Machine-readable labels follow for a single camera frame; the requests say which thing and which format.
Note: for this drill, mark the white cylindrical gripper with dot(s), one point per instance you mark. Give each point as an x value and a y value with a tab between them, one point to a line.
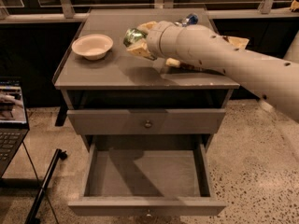
154	40

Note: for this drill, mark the green soda can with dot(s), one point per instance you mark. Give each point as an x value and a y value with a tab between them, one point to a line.
132	36

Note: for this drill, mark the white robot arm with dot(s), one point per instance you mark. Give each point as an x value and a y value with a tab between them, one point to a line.
272	79

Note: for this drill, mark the blue silver soda can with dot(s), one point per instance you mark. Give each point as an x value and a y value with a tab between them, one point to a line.
190	19

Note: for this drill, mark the grey drawer cabinet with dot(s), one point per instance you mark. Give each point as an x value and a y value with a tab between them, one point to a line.
122	81

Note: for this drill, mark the grey top drawer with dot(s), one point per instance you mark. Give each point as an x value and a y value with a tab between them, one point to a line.
145	121

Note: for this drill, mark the grey open middle drawer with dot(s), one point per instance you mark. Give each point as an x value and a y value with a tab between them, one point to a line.
147	175

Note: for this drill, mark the white bowl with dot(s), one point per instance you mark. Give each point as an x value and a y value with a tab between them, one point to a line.
92	47

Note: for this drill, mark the brown chip bag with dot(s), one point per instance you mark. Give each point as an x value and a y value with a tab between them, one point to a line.
237	42

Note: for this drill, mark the metal railing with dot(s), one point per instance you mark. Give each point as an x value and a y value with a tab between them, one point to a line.
93	6

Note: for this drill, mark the small yellow object on ledge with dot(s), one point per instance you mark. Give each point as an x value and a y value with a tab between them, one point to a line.
294	5

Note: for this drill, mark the black laptop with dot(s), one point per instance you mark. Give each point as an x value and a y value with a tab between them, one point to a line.
14	123

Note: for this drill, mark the black stand leg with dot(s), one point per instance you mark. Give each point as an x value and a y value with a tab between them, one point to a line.
43	186

